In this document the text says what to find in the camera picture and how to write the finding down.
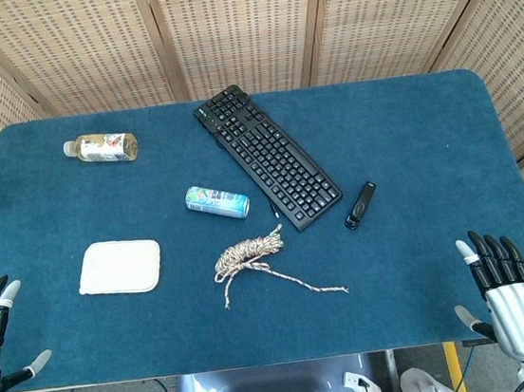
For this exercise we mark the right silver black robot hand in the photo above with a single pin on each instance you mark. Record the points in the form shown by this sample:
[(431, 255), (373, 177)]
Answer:
[(520, 312)]

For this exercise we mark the blue felt table mat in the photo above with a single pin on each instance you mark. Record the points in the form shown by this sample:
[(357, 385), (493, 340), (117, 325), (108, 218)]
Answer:
[(418, 258)]

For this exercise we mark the white shoe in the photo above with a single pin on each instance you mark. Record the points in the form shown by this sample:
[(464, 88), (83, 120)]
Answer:
[(424, 388)]

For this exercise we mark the white rectangular food container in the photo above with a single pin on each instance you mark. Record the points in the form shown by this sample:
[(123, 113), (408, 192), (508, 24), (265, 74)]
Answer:
[(120, 267)]

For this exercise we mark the white power socket strip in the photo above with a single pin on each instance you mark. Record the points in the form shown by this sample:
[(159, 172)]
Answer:
[(361, 384)]

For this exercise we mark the black USB flash drive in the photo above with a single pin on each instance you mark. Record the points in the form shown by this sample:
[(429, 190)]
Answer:
[(361, 205)]

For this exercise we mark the plastic tea bottle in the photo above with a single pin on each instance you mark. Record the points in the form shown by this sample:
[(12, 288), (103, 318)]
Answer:
[(103, 148)]

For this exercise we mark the blue-green drink can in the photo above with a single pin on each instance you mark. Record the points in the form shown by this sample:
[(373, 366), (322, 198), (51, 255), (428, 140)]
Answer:
[(217, 202)]

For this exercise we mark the black computer keyboard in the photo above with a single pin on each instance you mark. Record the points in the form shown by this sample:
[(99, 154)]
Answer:
[(269, 157)]

